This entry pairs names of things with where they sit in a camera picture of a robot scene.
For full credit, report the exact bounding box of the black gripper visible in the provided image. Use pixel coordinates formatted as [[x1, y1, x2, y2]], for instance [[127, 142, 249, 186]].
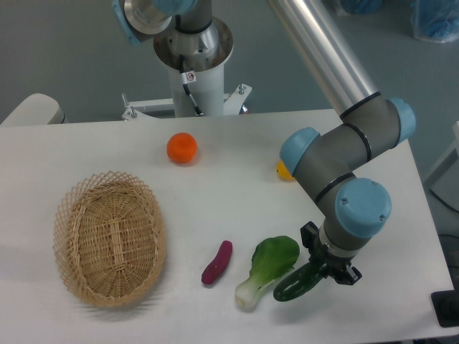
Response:
[[300, 221, 361, 285]]

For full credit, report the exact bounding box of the dark green cucumber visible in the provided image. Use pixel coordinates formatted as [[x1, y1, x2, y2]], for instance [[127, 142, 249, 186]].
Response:
[[273, 262, 318, 302]]

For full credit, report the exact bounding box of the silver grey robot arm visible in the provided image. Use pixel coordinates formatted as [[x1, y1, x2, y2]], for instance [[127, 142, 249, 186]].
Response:
[[112, 1, 416, 286]]

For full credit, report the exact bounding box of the woven wicker basket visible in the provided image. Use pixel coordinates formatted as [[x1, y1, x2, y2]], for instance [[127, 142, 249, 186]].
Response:
[[53, 171, 166, 307]]

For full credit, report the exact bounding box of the green bok choy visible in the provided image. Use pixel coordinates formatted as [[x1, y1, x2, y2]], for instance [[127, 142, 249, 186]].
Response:
[[235, 236, 300, 310]]

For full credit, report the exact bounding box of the yellow lemon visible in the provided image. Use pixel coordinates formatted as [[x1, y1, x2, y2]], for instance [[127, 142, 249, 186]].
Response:
[[276, 161, 295, 181]]

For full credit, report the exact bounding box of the purple sweet potato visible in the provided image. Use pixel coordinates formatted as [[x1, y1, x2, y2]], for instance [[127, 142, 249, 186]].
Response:
[[201, 240, 233, 286]]

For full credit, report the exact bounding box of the black device at edge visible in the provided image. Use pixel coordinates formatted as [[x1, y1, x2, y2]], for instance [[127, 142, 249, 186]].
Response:
[[431, 290, 458, 328]]

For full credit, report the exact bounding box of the orange tangerine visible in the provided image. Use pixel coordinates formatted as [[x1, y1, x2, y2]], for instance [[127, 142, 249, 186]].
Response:
[[166, 133, 198, 164]]

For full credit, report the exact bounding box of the blue plastic bag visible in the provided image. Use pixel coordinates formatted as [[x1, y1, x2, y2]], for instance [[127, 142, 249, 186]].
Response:
[[410, 0, 458, 43]]

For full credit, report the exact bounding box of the white chair back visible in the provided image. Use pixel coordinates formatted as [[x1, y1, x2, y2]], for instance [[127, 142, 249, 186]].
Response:
[[1, 93, 68, 128]]

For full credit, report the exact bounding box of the black cable on pedestal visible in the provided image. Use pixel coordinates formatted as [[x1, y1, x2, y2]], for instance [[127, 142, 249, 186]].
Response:
[[179, 53, 204, 117]]

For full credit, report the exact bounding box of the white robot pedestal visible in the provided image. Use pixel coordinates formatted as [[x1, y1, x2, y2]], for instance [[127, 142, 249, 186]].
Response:
[[122, 17, 252, 120]]

